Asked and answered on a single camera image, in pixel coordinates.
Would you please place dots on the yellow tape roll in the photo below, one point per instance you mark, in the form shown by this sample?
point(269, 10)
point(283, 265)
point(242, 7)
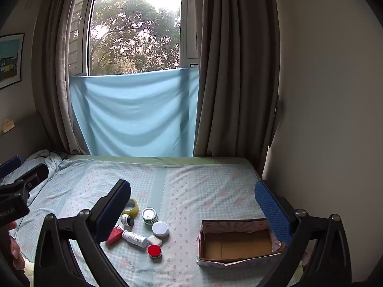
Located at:
point(135, 207)

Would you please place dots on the small beige object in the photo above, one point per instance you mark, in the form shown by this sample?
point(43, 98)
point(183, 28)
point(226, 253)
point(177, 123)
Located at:
point(8, 125)

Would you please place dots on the person's left hand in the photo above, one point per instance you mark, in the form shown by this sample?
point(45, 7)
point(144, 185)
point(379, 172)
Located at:
point(16, 251)

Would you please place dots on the brown curtain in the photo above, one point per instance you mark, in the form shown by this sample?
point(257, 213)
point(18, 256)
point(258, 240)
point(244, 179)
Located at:
point(51, 80)
point(233, 80)

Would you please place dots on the green jar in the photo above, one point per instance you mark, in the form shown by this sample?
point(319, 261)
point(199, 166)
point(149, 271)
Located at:
point(149, 215)

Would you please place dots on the window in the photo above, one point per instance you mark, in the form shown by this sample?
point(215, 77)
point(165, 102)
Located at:
point(134, 21)

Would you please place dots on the crumpled light blue blanket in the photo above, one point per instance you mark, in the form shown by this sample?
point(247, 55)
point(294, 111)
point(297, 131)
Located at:
point(45, 158)

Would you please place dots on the framed wall picture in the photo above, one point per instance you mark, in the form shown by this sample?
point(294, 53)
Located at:
point(10, 59)

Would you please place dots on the small black jar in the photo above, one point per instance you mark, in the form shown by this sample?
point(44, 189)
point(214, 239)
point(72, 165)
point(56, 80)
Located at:
point(127, 220)

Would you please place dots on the light blue hanging cloth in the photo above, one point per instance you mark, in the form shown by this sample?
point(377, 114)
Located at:
point(134, 110)

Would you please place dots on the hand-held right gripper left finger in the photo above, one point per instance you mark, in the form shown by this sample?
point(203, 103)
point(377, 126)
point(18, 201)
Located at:
point(112, 212)

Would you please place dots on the small white case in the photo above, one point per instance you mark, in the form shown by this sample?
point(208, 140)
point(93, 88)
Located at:
point(154, 240)

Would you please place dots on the red lid jar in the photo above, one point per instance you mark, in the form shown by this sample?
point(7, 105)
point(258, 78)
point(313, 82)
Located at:
point(154, 250)

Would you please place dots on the white round lid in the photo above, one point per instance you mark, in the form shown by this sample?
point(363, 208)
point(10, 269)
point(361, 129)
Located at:
point(160, 228)

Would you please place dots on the floral light blue bed sheet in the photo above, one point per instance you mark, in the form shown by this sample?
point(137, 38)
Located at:
point(185, 185)

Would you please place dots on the cardboard box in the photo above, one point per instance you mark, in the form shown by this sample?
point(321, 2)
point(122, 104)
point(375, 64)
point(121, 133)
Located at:
point(236, 245)

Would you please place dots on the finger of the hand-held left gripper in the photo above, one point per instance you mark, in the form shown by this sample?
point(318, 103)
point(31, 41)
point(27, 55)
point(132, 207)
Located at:
point(33, 175)
point(10, 165)

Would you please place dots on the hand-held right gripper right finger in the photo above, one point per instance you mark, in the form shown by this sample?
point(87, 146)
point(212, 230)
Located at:
point(272, 212)

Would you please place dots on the pale green mattress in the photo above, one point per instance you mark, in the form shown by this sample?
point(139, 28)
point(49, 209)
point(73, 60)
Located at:
point(155, 159)

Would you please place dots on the red box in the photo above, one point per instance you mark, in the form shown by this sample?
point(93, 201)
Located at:
point(115, 235)

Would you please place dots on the white plastic bottle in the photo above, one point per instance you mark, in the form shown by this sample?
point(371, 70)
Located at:
point(134, 238)

